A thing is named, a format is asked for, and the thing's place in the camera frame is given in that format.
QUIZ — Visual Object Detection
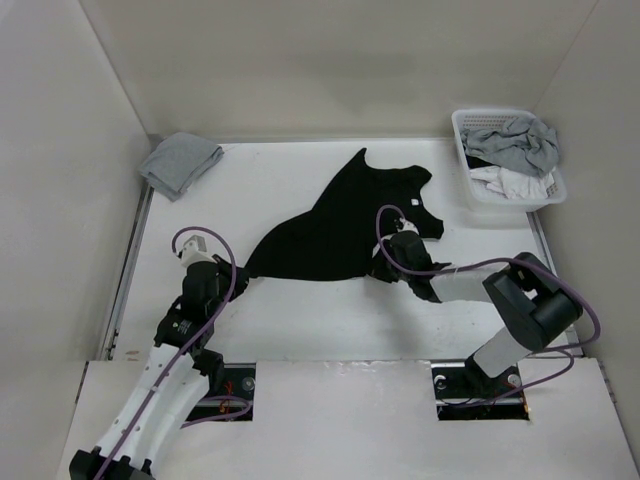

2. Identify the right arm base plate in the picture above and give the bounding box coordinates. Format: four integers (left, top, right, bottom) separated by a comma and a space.
431, 362, 529, 421

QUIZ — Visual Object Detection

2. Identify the crumpled white tank top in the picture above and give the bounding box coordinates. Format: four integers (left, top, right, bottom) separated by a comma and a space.
470, 166, 553, 200

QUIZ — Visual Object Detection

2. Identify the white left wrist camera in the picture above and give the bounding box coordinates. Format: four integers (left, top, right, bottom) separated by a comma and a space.
178, 235, 213, 269

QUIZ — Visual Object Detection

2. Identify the white plastic laundry basket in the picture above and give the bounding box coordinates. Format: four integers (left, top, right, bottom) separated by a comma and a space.
451, 108, 567, 213

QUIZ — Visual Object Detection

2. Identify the crumpled grey tank top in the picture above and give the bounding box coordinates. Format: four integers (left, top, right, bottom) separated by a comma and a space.
460, 117, 560, 178

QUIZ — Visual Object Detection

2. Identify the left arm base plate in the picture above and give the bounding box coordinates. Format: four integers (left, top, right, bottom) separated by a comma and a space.
186, 363, 257, 423

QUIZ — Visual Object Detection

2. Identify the folded grey tank top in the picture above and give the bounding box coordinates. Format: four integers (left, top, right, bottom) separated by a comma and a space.
138, 132, 224, 202

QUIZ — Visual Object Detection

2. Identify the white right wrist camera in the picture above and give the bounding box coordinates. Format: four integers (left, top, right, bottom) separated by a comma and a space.
395, 218, 419, 234

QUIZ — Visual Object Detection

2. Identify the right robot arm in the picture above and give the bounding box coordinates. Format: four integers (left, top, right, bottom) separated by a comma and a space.
371, 231, 583, 396

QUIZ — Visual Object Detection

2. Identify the black tank top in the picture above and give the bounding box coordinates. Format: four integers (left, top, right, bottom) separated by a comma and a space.
246, 149, 444, 281

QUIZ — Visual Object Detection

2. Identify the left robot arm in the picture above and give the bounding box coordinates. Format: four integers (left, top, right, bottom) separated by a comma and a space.
69, 256, 248, 479

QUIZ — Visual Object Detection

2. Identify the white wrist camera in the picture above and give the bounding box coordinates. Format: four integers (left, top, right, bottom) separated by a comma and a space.
395, 218, 419, 234
178, 235, 213, 269

